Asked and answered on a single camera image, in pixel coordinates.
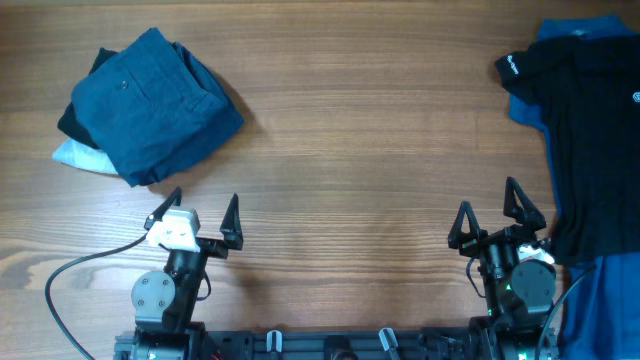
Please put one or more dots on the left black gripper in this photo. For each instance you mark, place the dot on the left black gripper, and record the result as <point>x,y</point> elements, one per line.
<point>228,228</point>

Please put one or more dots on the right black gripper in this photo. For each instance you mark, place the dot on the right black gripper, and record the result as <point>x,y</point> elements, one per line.
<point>523,235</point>

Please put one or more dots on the black polo shirt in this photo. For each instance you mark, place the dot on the black polo shirt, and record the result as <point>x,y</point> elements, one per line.
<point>588,94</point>

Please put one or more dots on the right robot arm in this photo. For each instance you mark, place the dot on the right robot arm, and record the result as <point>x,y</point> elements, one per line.
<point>519,294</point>

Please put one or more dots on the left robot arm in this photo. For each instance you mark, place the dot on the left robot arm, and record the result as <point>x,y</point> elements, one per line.
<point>165,300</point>

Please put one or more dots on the folded navy blue shorts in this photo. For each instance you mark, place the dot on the folded navy blue shorts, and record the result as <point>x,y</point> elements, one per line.
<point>154,109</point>

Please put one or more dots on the folded white garment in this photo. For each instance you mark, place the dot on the folded white garment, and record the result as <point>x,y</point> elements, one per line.
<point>83,157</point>

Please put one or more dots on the blue polo shirt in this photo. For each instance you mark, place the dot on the blue polo shirt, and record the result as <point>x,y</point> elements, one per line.
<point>601,319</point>

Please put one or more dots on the folded black garment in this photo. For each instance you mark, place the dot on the folded black garment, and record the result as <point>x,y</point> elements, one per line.
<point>68,123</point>

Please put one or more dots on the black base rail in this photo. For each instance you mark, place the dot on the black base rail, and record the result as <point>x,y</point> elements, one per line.
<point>427,343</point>

